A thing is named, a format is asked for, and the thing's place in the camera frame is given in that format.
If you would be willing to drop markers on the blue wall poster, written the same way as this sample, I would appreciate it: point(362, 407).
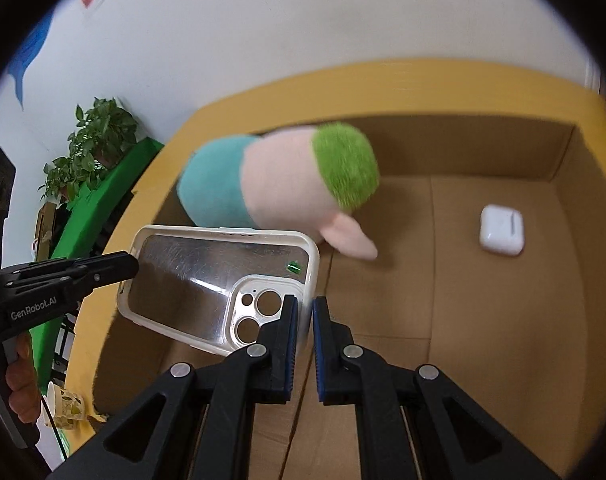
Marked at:
point(30, 50)

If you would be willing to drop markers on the patterned paper cup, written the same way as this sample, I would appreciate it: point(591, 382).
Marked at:
point(65, 405)

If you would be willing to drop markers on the small potted green plant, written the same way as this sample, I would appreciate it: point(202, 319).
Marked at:
point(65, 175)

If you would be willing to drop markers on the cream phone case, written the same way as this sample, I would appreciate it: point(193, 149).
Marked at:
point(193, 270)

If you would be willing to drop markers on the white earbuds case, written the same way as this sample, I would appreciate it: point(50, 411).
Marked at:
point(500, 230)

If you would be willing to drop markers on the large potted green plant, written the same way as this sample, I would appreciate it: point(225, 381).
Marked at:
point(105, 130)

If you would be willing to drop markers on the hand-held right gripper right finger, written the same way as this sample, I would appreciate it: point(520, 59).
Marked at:
point(322, 355)

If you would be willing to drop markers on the person's left hand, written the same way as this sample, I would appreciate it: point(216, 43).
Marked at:
point(24, 385)

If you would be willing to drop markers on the pig plush toy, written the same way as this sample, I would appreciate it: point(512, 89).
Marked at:
point(283, 180)

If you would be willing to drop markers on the brown cardboard box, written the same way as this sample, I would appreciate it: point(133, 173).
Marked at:
point(483, 335)

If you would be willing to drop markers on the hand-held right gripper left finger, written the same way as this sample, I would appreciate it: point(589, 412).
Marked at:
point(283, 355)

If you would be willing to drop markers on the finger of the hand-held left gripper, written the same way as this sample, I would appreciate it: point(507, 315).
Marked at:
point(108, 266)

